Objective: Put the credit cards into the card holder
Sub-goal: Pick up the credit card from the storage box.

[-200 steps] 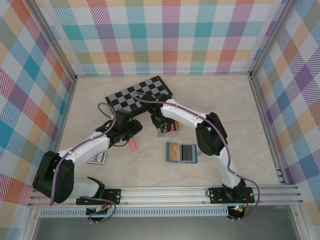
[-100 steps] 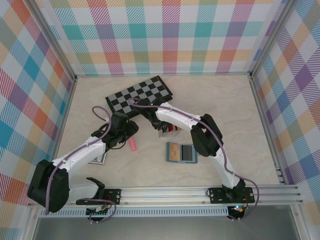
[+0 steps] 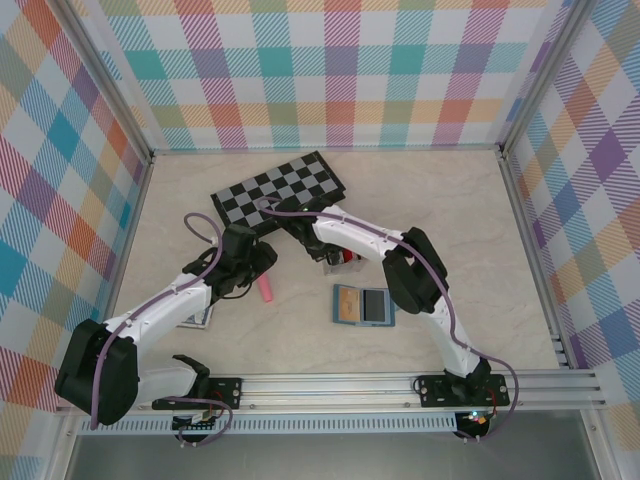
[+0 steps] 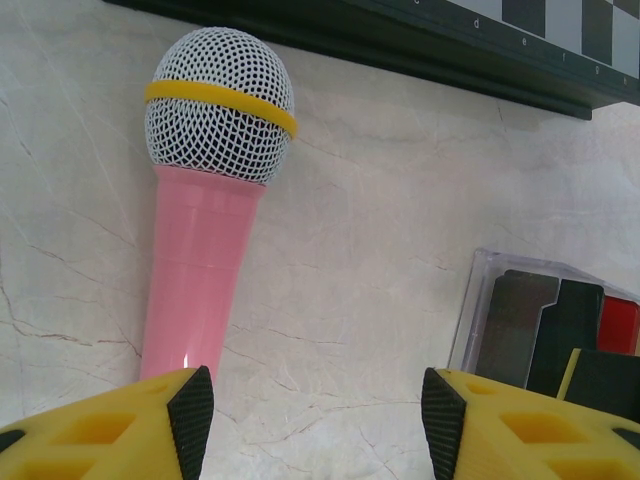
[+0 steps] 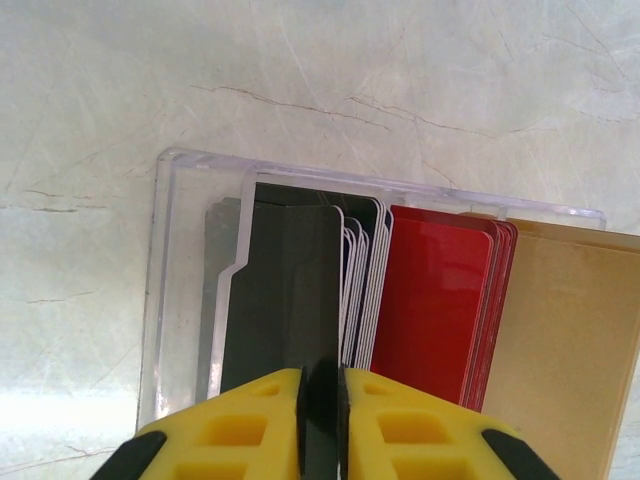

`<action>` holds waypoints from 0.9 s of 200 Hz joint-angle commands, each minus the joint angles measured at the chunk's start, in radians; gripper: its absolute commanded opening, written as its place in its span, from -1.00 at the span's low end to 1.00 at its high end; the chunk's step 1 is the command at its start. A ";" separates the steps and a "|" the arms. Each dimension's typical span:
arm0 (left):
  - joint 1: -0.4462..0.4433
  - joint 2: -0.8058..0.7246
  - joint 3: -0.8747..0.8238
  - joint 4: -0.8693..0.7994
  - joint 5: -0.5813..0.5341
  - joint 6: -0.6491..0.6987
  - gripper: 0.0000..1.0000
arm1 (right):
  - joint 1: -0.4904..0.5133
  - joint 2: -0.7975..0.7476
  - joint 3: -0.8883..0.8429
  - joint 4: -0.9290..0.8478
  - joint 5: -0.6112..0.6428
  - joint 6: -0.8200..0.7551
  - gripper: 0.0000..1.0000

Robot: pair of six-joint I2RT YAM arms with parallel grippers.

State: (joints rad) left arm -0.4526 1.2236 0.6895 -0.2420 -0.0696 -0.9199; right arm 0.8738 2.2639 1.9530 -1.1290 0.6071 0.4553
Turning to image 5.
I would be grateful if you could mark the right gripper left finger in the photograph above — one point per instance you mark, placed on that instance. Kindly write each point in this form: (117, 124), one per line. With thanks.
(230, 440)

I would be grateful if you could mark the gold card stack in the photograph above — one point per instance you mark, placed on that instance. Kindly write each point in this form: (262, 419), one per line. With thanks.
(560, 350)

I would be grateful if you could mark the clear plastic card box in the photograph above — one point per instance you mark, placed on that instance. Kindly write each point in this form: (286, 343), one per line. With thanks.
(180, 280)

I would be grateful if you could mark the black plastic card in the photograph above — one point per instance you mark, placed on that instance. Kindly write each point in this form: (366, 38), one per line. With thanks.
(290, 280)

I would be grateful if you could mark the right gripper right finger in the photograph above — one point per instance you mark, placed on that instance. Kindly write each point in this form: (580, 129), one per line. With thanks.
(425, 440)

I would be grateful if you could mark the black card stack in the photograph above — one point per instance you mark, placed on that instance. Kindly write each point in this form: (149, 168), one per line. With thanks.
(320, 195)

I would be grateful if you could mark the grey card stack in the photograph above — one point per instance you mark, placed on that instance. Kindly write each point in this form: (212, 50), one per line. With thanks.
(225, 240)

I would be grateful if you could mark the red card stack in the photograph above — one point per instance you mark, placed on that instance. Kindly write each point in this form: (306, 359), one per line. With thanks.
(430, 300)

